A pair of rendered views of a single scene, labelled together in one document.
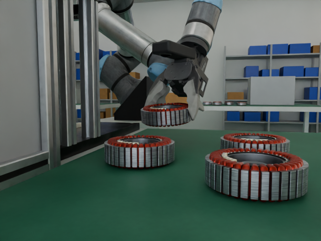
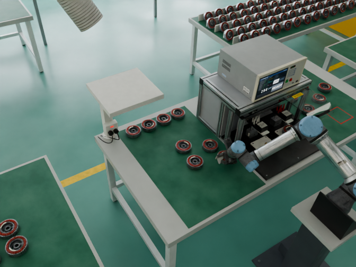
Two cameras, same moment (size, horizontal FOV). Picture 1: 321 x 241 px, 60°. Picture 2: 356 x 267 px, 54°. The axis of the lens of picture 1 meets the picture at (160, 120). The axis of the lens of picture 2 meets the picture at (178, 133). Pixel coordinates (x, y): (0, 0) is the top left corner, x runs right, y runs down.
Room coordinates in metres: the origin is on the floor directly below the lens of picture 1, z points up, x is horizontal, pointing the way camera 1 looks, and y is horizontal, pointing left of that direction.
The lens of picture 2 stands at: (1.43, -1.40, 2.51)
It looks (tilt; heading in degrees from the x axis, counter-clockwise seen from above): 43 degrees down; 132
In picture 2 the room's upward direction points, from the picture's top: 3 degrees clockwise
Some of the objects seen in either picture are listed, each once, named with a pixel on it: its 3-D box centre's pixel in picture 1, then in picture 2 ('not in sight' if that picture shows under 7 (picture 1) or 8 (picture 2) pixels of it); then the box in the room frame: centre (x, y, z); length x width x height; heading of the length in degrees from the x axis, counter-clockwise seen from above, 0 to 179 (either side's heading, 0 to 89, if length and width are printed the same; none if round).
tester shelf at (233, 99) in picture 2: not in sight; (255, 81); (0.44, 0.50, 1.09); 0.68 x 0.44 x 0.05; 77
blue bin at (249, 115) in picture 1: (251, 116); not in sight; (6.59, -2.16, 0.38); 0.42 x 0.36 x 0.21; 168
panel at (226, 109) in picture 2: not in sight; (257, 105); (0.50, 0.48, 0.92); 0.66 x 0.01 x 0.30; 77
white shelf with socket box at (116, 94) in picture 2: not in sight; (126, 116); (-0.01, -0.33, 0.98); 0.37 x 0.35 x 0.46; 77
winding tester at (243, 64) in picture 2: not in sight; (260, 65); (0.44, 0.51, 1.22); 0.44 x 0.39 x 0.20; 77
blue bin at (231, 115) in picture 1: (232, 115); not in sight; (6.68, -1.75, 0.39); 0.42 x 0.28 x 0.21; 168
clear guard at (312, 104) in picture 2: not in sight; (304, 103); (0.78, 0.61, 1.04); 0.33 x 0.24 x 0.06; 167
